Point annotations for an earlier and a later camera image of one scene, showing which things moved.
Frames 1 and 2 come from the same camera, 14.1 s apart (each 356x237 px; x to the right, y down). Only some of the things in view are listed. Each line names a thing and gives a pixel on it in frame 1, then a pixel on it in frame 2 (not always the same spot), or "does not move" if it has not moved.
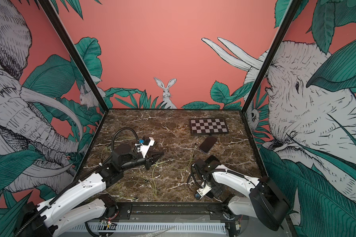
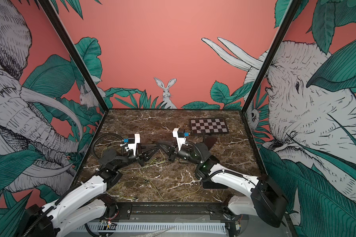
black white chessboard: (208, 126) does not move
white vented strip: (155, 227) does not move
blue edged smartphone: (208, 143) does not move
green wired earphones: (172, 166) -> (152, 160)
